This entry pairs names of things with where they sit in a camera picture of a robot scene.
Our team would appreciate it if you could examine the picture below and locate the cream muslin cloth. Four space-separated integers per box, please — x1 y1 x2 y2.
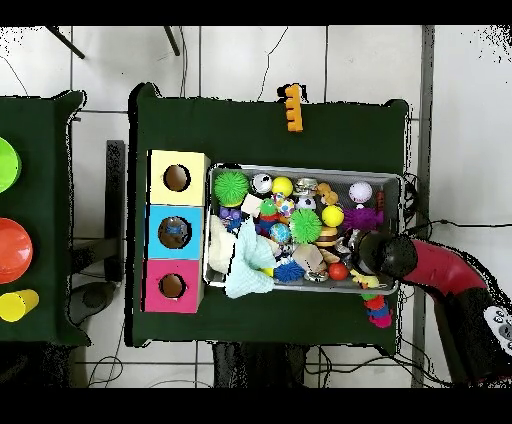
207 214 239 275

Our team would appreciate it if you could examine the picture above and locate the green spiky ball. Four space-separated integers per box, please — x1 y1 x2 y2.
289 207 324 245
213 169 252 208

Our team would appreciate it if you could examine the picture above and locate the mint green cloth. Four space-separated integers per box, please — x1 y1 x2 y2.
223 217 280 301

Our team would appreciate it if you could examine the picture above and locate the clear plastic packet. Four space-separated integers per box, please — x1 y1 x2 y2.
165 223 192 244

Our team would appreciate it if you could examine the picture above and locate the orange plastic comb toy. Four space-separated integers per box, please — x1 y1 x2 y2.
277 83 305 133

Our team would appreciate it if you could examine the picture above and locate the wooden box with three holes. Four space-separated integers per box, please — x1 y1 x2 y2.
142 148 211 315

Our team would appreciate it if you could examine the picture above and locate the clear mesh bin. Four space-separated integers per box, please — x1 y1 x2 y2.
203 163 405 296

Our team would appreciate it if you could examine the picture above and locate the yellow smiley ball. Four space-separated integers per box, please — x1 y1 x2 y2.
322 204 345 228

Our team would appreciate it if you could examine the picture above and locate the dark green tablecloth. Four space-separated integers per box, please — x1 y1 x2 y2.
127 82 411 353
0 90 88 347

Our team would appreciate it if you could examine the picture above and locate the purple spiky toy with eyes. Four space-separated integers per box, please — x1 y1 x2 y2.
343 205 385 233

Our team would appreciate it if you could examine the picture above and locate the white baseball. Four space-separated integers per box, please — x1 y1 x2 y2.
349 181 374 205

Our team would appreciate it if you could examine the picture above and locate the black tripod leg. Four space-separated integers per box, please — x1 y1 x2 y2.
43 26 86 60
163 26 182 57

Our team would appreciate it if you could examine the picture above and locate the grey floor strip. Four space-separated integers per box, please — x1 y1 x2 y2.
419 26 437 237

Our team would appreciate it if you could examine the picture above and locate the orange plate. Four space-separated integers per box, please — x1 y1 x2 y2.
0 217 35 285

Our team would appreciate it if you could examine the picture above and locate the green plate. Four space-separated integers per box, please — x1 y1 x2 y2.
0 135 23 195

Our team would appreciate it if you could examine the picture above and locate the yellow cup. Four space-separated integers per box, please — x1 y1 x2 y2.
0 288 41 323

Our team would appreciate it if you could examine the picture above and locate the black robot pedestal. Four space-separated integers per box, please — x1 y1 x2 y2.
211 342 309 389

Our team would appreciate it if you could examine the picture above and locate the black floor cable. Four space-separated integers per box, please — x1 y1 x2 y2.
403 215 512 237

